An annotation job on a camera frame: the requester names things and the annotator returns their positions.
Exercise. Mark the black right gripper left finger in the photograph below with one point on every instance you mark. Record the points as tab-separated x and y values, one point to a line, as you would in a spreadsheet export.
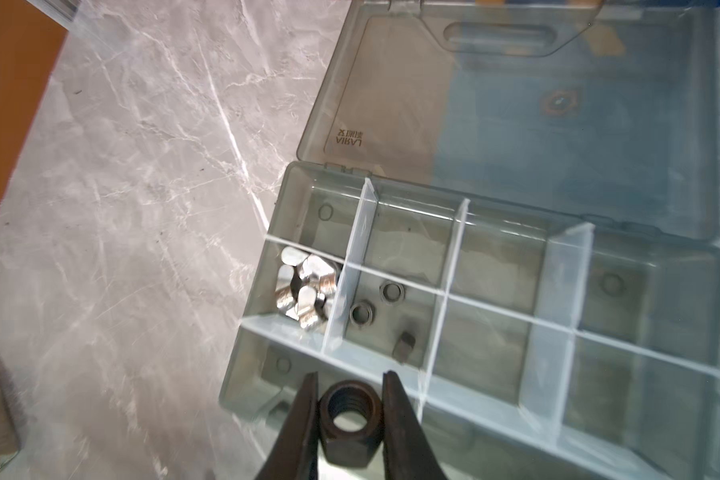
294	454

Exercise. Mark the grey plastic organizer box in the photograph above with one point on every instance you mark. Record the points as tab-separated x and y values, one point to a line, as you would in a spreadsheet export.
543	178

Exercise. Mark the large black hex nut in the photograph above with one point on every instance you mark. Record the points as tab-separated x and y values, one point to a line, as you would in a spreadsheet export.
351	424

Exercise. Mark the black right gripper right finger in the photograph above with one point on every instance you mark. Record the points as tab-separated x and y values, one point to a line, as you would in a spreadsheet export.
406	451

